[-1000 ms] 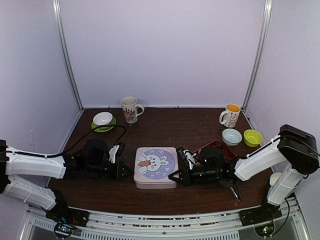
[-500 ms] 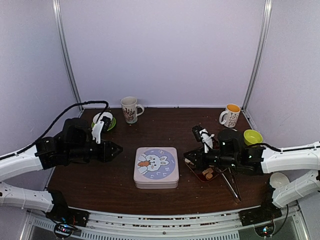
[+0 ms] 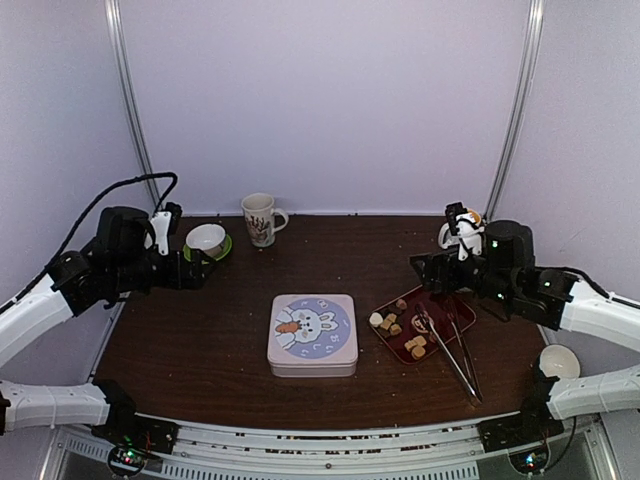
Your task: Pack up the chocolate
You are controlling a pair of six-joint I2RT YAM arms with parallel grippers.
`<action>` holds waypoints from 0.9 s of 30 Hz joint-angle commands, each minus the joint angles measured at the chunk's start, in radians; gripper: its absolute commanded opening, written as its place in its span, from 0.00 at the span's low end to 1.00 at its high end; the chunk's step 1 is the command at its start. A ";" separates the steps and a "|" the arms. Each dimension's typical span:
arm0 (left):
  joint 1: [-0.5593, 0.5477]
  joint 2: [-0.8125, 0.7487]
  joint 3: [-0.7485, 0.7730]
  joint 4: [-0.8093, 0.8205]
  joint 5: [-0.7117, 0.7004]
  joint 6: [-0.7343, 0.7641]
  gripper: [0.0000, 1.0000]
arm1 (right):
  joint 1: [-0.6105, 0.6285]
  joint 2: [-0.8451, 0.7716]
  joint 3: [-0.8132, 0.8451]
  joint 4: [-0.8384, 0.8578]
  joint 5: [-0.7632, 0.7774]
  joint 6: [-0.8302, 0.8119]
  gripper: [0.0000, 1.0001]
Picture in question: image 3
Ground green saucer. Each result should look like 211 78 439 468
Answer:
182 234 233 262

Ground right aluminium frame post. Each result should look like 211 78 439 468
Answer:
484 0 546 220

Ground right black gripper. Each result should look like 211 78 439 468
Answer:
410 244 516 308

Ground metal tongs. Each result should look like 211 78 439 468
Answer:
415 300 483 407

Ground white oval chocolate left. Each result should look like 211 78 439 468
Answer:
369 312 384 328

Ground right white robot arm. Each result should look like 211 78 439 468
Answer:
409 214 639 442

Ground tan fluted round chocolate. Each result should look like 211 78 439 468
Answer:
410 346 426 361

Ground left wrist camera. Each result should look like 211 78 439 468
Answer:
144 202 183 256

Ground white divided tin box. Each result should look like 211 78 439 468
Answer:
269 361 358 378

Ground yellow interior mug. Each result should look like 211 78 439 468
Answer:
438 210 484 251

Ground front metal rail base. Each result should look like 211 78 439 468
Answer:
49 419 614 480

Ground red chocolate tray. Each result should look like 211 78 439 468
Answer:
368 286 476 365

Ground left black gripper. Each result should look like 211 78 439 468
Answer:
110 247 216 294

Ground tall coral print mug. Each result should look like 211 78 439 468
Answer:
241 193 289 248

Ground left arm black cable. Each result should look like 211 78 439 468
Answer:
0 171 180 311

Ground bunny print tin lid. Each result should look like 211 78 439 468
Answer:
267 293 359 364

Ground white bowl off table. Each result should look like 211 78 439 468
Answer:
538 344 581 379

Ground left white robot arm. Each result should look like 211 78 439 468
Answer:
1 203 226 444

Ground white bowl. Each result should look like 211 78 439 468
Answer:
186 224 226 250

